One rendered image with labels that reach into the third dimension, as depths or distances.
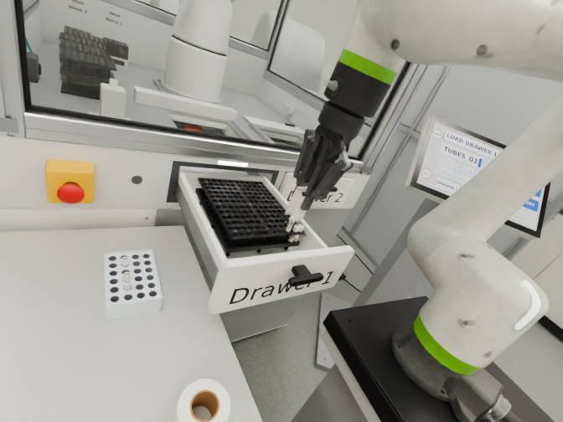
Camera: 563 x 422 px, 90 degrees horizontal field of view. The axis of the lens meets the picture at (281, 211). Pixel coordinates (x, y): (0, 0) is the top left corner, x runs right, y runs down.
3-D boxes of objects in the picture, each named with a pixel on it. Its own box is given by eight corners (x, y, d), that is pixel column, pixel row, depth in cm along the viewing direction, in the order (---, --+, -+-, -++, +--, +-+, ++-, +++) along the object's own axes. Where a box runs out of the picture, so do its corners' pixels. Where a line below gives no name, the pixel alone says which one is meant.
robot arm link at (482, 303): (446, 313, 63) (506, 247, 55) (494, 384, 49) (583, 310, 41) (396, 299, 61) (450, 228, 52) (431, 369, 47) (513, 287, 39)
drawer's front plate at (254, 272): (333, 286, 63) (356, 250, 58) (209, 316, 46) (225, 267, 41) (329, 281, 64) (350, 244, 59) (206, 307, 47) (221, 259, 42)
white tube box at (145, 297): (160, 311, 50) (162, 297, 48) (104, 321, 46) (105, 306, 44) (150, 263, 59) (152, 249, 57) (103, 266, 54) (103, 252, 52)
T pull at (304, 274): (322, 281, 51) (325, 275, 50) (289, 288, 46) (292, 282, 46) (311, 267, 53) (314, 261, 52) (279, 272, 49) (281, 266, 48)
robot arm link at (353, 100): (405, 91, 44) (369, 73, 50) (355, 69, 38) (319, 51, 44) (384, 127, 47) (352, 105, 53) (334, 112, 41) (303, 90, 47)
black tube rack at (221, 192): (294, 254, 66) (304, 232, 62) (224, 262, 55) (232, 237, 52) (255, 201, 80) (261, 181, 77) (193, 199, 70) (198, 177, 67)
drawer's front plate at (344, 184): (342, 206, 103) (355, 180, 97) (276, 206, 86) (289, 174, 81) (338, 203, 104) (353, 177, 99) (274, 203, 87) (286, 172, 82)
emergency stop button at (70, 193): (85, 206, 52) (85, 187, 50) (57, 206, 50) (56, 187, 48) (84, 197, 54) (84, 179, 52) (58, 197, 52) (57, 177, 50)
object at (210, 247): (326, 277, 63) (338, 257, 60) (217, 299, 48) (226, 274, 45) (252, 184, 89) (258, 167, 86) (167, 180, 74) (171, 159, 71)
